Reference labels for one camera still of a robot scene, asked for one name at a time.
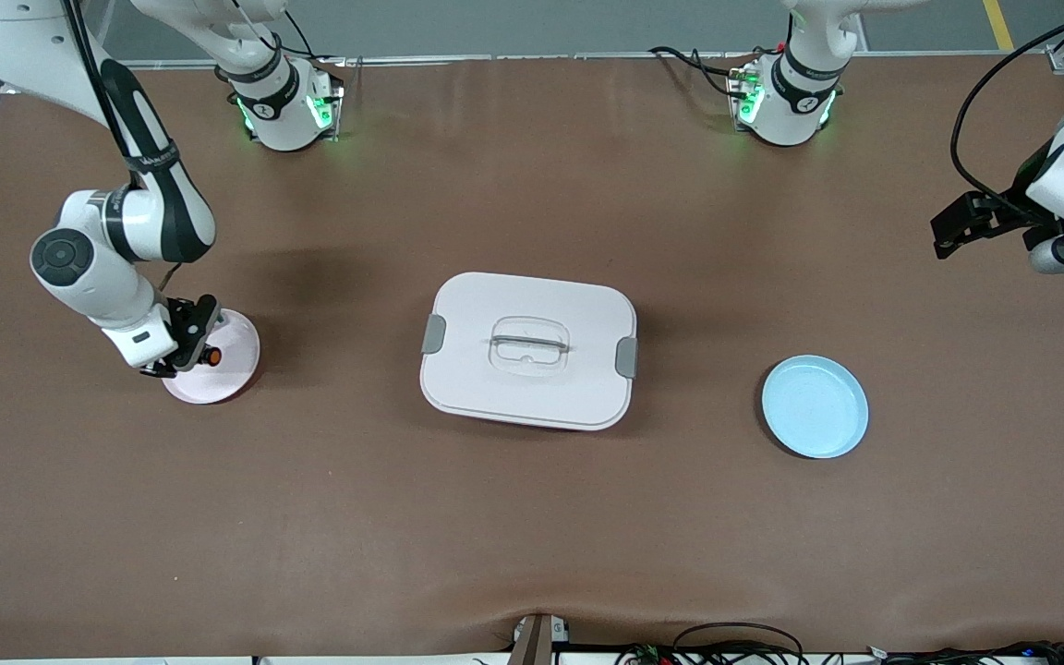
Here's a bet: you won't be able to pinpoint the small coloured wire bundle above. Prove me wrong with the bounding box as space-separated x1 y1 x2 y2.
613 643 681 665

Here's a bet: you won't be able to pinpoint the brown camera mount post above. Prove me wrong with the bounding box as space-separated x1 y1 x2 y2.
506 613 553 665

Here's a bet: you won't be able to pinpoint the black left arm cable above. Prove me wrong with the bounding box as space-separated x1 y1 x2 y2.
949 7 1064 202

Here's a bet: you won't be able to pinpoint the black cable bundle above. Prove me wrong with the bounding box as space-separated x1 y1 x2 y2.
869 639 1064 665

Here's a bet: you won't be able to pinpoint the white lidded storage box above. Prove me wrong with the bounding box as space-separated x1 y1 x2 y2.
419 272 639 432

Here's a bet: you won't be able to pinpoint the black base power cables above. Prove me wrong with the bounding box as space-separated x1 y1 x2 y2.
647 45 756 103

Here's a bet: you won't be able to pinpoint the thin black base cable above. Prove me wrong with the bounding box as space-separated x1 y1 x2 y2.
260 7 319 62

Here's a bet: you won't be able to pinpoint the light blue round plate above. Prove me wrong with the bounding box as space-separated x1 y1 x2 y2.
761 355 870 460

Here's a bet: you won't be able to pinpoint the black looped cable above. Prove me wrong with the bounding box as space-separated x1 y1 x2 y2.
671 622 807 665

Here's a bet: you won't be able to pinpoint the pink round plate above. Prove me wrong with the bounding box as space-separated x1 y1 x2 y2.
161 308 261 405

